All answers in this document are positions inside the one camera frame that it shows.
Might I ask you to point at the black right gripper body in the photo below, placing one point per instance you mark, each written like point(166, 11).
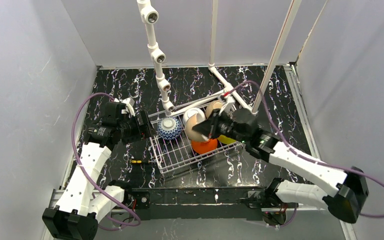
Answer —
point(214, 125)

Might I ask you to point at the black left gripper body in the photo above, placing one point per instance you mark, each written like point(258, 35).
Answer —
point(143, 124)

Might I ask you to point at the yellow-green bowl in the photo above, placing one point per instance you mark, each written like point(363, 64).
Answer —
point(226, 140)

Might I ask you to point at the beige bowl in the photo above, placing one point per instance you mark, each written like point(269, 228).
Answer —
point(214, 105)

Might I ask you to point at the white bowl with brown outside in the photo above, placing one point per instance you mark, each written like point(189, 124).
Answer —
point(204, 147)

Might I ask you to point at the blue patterned bowl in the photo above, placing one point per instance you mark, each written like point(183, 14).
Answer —
point(169, 128)

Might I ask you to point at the pale grey bowl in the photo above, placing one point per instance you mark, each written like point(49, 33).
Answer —
point(191, 112)

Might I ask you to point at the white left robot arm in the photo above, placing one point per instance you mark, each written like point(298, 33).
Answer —
point(76, 215)

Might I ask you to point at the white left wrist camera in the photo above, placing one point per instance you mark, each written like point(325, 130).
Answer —
point(128, 108)

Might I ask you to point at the yellow handled screwdriver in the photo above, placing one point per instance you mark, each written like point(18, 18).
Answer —
point(142, 162)

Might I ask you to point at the white wire dish rack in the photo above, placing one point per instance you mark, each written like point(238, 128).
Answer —
point(172, 155)

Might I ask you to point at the white PVC pipe frame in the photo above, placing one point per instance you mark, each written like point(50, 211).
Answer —
point(184, 34)

